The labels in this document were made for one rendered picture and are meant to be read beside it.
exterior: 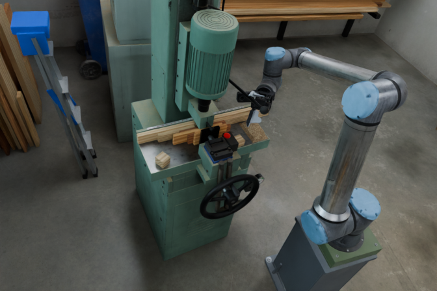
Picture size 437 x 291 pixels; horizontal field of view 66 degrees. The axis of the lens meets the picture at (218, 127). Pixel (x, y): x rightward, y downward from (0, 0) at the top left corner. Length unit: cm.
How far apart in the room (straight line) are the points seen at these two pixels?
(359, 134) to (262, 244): 132
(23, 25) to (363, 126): 155
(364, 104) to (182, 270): 150
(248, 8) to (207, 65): 231
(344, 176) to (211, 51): 67
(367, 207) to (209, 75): 88
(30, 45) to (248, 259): 172
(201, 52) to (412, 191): 235
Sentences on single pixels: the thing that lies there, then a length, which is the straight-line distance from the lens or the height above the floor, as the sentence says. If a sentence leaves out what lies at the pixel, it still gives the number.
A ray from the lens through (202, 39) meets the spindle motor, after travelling 122.
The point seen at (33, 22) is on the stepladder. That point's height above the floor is 116.
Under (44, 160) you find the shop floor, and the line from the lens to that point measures 276.
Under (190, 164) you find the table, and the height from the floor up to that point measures 88.
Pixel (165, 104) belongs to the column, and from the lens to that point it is 167.
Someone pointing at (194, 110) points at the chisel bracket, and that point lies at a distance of 152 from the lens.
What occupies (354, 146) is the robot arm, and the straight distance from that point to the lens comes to 125.
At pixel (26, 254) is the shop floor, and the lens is 238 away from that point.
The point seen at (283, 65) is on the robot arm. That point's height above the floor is 120.
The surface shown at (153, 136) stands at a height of 93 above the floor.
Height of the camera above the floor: 203
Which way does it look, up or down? 44 degrees down
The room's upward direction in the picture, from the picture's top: 11 degrees clockwise
